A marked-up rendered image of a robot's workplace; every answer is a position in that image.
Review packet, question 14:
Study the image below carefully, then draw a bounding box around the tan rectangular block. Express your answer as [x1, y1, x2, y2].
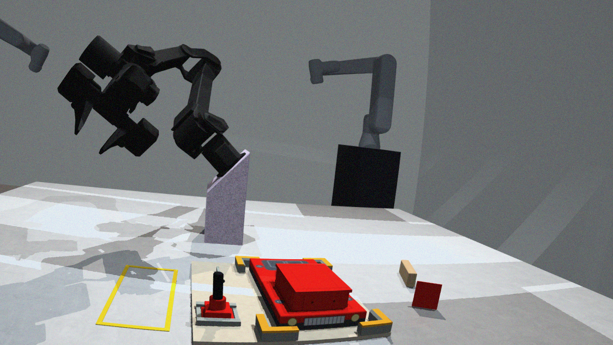
[399, 260, 417, 287]

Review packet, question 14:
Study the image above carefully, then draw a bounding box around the yellow rectangular frame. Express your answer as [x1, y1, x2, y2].
[96, 265, 178, 332]

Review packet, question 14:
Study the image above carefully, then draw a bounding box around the red toy car body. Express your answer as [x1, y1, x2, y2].
[249, 258, 367, 330]

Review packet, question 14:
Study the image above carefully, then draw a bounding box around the red block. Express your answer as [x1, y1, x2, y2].
[412, 281, 442, 310]

